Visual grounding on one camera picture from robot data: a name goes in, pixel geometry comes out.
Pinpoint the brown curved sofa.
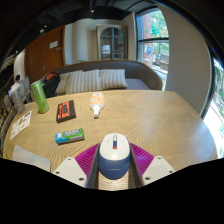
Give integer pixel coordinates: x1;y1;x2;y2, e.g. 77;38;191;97
41;59;164;98

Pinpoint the green drink can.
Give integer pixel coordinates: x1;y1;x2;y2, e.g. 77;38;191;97
29;79;50;115

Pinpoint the glass door cabinet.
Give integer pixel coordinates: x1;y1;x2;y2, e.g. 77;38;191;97
96;23;129;62

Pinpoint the brown wooden door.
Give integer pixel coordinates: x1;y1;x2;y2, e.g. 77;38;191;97
24;26;66;84

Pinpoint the black and orange box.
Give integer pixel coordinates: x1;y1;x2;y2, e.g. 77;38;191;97
55;99;77;124

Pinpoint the clear shaker bottle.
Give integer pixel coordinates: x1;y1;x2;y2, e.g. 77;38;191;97
8;82;27;115

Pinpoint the striped cushion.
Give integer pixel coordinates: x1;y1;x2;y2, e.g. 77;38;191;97
66;68;103;95
54;70;84;96
98;68;129;91

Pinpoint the white and blue computer mouse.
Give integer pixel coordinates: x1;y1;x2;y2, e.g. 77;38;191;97
98;132;132;180

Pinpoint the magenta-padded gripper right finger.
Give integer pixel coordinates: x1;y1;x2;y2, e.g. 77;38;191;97
129;142;176;188

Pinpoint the green gum pack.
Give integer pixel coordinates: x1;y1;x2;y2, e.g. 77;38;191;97
54;128;86;145

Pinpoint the small white orange bottle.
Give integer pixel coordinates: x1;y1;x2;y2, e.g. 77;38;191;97
88;91;106;119

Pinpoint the black and orange backpack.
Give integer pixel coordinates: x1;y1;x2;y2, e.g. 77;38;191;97
42;72;61;98

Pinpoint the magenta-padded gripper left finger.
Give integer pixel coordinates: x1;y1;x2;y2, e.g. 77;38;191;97
52;143;101;189

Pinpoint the white sticker sheet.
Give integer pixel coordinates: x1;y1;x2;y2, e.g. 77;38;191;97
9;110;33;141

